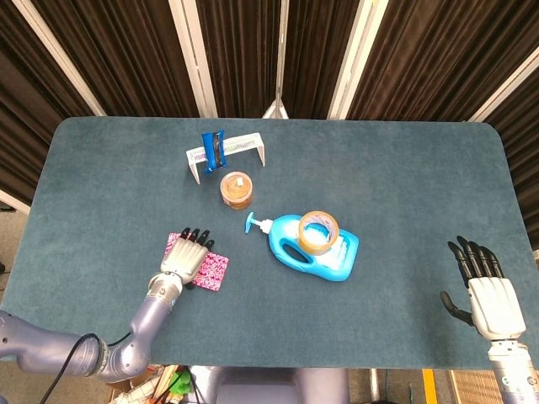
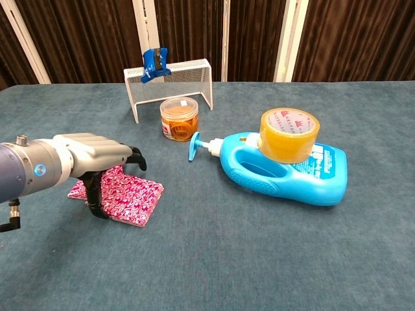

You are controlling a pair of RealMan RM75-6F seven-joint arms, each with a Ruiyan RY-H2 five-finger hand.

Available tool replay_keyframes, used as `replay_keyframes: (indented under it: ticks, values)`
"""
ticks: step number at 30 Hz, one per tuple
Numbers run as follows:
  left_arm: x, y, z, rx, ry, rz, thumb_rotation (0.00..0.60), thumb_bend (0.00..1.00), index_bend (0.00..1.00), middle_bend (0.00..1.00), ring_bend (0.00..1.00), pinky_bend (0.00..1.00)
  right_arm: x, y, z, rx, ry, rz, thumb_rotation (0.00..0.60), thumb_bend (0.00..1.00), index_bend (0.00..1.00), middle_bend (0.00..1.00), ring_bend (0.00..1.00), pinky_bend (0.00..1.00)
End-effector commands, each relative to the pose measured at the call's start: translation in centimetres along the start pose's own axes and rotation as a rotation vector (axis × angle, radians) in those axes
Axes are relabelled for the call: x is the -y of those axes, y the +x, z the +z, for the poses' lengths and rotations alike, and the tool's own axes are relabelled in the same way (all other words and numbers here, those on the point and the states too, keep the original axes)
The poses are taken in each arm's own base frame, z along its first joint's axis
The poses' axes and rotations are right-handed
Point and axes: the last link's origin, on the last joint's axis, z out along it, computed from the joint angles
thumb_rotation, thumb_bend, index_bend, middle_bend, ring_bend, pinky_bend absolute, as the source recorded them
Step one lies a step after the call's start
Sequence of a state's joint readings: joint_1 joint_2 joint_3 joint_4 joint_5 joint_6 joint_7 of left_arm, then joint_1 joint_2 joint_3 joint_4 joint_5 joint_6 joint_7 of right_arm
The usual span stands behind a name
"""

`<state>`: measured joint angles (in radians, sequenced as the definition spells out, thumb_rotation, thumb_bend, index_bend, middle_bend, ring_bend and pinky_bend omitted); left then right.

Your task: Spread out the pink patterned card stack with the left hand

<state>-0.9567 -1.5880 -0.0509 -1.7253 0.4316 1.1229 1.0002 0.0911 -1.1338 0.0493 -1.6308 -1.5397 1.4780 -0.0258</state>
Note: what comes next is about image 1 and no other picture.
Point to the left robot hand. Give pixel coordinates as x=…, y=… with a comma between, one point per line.
x=185, y=256

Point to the green toy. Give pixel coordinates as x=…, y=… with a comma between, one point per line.
x=181, y=381

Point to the blue felt table mat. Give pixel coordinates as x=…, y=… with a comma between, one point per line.
x=295, y=320

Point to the cardboard box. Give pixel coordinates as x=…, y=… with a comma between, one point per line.
x=135, y=389

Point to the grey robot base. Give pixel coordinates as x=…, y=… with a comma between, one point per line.
x=269, y=387

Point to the white plastic rack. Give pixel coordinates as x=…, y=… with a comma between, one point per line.
x=242, y=145

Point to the blue snack packet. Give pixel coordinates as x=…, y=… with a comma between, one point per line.
x=214, y=151

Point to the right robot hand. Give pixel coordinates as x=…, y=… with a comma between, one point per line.
x=497, y=307

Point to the woven brown basket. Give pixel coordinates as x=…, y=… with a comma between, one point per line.
x=473, y=387

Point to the brown packing tape roll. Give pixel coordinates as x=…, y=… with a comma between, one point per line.
x=309, y=246

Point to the white frame post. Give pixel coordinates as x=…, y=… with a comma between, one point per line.
x=355, y=59
x=505, y=84
x=59, y=54
x=195, y=59

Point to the thin white centre pole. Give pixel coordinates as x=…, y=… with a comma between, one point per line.
x=281, y=63

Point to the round brown jar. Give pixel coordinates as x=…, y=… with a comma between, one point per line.
x=237, y=190

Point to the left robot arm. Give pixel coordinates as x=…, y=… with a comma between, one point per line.
x=147, y=320

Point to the dark brown curtain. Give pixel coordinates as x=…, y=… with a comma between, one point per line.
x=320, y=50
x=21, y=105
x=442, y=50
x=126, y=54
x=244, y=50

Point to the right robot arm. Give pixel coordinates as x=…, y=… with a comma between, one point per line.
x=516, y=374

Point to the blue pump detergent bottle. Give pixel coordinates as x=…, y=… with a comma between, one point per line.
x=290, y=230

